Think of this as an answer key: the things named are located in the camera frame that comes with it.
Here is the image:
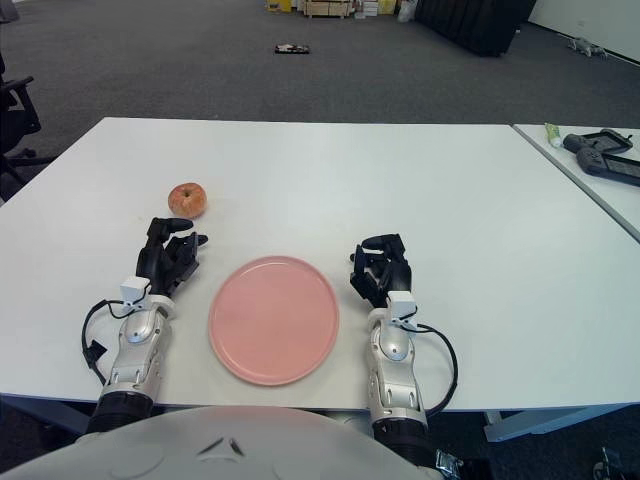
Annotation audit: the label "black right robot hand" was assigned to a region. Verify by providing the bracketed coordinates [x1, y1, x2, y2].
[348, 232, 414, 309]

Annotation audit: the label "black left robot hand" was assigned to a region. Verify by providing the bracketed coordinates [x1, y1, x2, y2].
[135, 216, 210, 301]

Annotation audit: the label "red yellow apple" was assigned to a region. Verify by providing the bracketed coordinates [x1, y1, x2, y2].
[167, 183, 208, 220]

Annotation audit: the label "pink round plate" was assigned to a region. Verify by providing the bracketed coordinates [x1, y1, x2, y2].
[208, 255, 341, 387]

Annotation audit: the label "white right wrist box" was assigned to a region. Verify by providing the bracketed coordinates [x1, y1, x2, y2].
[387, 291, 417, 326]

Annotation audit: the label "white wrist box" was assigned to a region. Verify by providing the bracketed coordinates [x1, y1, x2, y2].
[387, 291, 417, 326]
[119, 276, 152, 307]

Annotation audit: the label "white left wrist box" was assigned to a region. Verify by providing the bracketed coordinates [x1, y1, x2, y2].
[119, 276, 152, 307]

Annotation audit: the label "grey robot torso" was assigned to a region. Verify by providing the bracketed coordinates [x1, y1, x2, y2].
[0, 404, 437, 480]

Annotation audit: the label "black office chair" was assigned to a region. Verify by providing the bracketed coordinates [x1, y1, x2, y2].
[0, 49, 56, 201]

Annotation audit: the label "black handheld controller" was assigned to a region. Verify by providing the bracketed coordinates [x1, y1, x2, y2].
[575, 149, 640, 189]
[562, 128, 634, 154]

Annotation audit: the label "black draped partition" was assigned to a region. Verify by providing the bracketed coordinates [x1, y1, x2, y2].
[414, 0, 539, 57]

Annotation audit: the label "stacked white boxes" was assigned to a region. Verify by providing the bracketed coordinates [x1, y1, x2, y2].
[357, 0, 399, 20]

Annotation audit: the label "wooden crate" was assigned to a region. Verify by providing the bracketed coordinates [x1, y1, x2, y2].
[302, 0, 351, 19]

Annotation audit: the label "grey toy on floor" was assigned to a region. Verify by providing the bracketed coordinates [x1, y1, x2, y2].
[567, 37, 609, 59]

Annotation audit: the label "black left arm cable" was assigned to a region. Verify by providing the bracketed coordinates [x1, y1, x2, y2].
[81, 298, 135, 386]

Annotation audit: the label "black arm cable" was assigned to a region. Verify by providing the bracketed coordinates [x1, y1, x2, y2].
[81, 298, 135, 386]
[407, 319, 459, 414]

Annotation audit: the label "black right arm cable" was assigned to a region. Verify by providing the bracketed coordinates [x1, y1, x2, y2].
[407, 319, 459, 414]

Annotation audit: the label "chrome metal bracket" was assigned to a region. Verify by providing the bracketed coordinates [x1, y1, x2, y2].
[593, 446, 621, 480]
[433, 448, 466, 476]

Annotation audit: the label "white table frame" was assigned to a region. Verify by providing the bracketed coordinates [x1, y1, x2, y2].
[482, 399, 640, 444]

